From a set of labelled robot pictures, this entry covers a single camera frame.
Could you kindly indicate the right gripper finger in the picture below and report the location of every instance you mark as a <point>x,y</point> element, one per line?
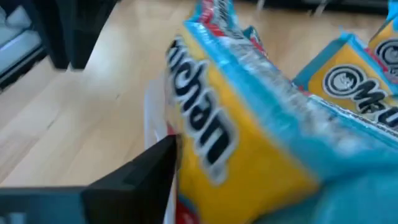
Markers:
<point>136,186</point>

